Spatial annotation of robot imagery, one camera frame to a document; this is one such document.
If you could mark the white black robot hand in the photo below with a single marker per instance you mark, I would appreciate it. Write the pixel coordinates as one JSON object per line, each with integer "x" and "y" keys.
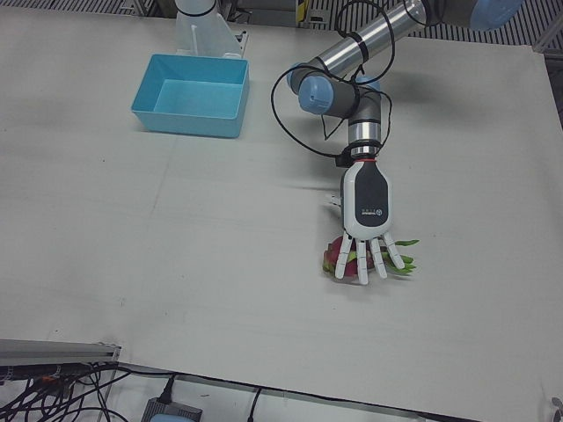
{"x": 369, "y": 198}

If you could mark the pink dragon fruit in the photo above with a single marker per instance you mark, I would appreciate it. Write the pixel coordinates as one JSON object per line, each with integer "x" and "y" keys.
{"x": 408, "y": 265}

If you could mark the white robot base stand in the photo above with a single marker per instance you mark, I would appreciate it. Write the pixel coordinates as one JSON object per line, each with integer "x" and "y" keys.
{"x": 198, "y": 31}

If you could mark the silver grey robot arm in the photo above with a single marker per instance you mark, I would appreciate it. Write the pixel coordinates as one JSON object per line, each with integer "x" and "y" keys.
{"x": 378, "y": 26}

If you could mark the light blue plastic bin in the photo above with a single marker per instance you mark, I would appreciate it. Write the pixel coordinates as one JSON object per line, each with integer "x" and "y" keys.
{"x": 193, "y": 123}

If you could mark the yellow black striped marker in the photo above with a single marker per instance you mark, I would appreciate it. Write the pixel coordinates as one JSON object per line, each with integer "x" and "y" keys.
{"x": 301, "y": 9}

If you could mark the grey power adapter box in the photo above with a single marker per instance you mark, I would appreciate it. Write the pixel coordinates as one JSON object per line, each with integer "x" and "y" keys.
{"x": 169, "y": 412}

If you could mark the black wrist connector bracket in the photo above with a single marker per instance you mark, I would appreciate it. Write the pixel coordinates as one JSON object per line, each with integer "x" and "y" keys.
{"x": 343, "y": 158}

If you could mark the aluminium extrusion rail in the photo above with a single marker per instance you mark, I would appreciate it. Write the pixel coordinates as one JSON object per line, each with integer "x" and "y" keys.
{"x": 53, "y": 349}

